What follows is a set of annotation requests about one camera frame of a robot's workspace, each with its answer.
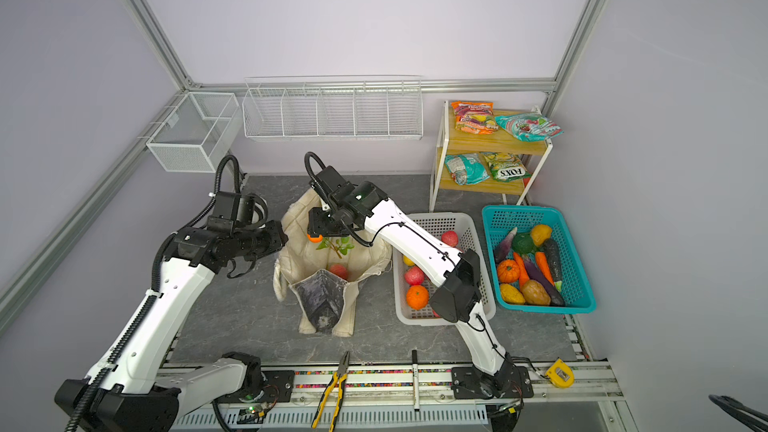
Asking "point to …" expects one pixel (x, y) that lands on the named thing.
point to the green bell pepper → (523, 243)
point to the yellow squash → (511, 295)
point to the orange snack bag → (475, 117)
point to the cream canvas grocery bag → (322, 275)
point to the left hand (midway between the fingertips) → (288, 241)
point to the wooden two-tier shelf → (532, 153)
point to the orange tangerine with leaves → (338, 245)
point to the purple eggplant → (550, 289)
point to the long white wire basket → (329, 108)
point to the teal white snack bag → (466, 169)
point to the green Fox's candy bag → (506, 167)
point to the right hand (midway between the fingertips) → (316, 232)
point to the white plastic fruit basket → (463, 224)
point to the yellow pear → (408, 261)
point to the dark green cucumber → (554, 257)
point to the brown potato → (534, 293)
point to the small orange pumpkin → (508, 271)
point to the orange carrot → (544, 267)
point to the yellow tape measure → (560, 374)
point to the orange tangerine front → (417, 297)
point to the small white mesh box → (196, 134)
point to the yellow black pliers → (338, 380)
